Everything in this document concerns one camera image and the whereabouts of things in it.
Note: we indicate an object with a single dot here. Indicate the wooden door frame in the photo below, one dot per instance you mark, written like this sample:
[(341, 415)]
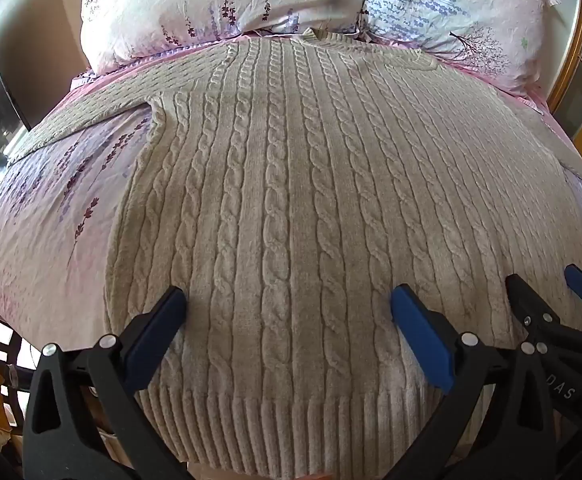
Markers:
[(571, 40)]

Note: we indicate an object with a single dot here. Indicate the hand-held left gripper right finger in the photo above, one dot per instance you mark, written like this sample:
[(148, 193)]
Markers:
[(421, 337)]

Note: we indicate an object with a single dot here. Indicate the pink floral bed sheet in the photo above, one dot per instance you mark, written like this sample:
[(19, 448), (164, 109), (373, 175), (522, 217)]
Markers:
[(51, 210)]

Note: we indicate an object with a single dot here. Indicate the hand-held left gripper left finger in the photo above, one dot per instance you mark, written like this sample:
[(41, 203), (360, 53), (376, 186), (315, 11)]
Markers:
[(155, 335)]

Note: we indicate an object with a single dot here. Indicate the white lavender print pillow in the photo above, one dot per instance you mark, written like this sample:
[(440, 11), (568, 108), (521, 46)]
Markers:
[(451, 15)]

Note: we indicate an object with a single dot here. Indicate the pink floral pillow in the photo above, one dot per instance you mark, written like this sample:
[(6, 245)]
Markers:
[(211, 5)]

